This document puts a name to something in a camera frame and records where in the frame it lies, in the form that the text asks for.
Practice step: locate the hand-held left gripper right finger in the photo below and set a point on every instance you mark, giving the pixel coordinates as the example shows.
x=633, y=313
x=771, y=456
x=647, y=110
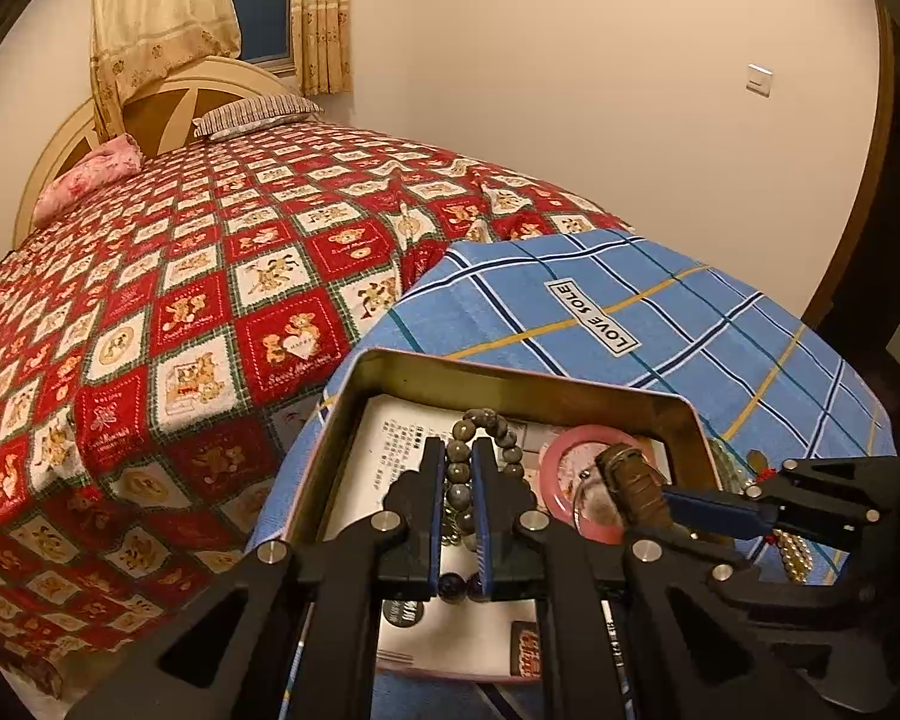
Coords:
x=484, y=517

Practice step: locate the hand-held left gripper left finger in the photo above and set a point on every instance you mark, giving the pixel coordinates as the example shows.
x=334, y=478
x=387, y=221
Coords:
x=435, y=517

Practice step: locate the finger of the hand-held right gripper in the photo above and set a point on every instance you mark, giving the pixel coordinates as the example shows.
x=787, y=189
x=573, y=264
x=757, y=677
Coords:
x=795, y=600
x=720, y=510

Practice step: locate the pink plastic bangle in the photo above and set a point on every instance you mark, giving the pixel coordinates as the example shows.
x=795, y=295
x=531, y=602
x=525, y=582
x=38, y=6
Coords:
x=555, y=465

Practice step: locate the metal tin box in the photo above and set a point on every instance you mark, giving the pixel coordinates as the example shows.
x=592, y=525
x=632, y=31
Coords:
x=495, y=382

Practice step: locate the green jade bangle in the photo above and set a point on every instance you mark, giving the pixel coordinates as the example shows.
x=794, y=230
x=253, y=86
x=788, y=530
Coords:
x=724, y=469

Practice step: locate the printed booklet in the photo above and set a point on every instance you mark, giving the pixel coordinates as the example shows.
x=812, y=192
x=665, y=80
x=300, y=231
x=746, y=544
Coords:
x=382, y=450

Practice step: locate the blue plaid cloth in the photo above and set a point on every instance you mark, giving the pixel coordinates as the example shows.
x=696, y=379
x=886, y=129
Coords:
x=645, y=292

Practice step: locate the red bear print bedspread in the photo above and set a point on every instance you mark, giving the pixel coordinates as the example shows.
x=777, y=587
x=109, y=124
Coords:
x=195, y=277

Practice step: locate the striped pillow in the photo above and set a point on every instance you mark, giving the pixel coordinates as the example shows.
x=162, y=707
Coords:
x=259, y=114

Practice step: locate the pink floral pillow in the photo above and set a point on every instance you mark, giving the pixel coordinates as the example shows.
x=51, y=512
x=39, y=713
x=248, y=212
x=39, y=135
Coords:
x=86, y=176

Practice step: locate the cream wooden headboard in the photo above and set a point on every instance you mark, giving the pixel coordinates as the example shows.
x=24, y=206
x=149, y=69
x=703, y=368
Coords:
x=187, y=86

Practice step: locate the narrow yellow floral curtain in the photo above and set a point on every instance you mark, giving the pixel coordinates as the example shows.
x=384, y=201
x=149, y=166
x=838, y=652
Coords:
x=321, y=15

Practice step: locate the window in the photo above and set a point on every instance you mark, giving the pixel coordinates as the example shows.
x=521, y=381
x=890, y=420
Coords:
x=262, y=0

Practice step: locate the wide yellow floral curtain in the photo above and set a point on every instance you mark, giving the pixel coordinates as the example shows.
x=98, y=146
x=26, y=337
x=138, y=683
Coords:
x=157, y=15

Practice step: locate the brown wooden door frame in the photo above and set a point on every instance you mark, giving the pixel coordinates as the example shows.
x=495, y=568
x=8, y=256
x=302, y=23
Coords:
x=874, y=150

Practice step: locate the white wall switch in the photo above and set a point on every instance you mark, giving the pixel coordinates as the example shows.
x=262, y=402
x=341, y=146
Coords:
x=759, y=79

